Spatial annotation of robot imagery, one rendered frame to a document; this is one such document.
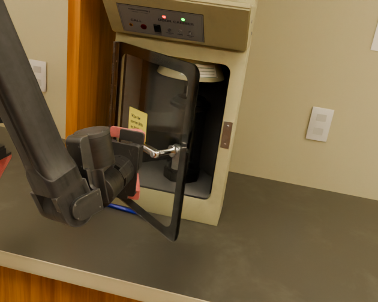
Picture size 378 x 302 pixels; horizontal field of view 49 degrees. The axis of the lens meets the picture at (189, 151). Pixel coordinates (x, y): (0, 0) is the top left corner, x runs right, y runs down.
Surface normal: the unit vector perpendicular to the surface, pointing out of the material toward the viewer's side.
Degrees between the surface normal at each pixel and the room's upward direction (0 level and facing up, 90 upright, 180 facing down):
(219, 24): 135
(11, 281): 90
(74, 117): 90
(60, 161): 66
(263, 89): 90
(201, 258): 0
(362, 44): 90
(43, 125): 76
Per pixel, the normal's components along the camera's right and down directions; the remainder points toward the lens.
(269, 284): 0.12, -0.93
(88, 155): 0.80, 0.09
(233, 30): -0.23, 0.88
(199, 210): -0.20, 0.33
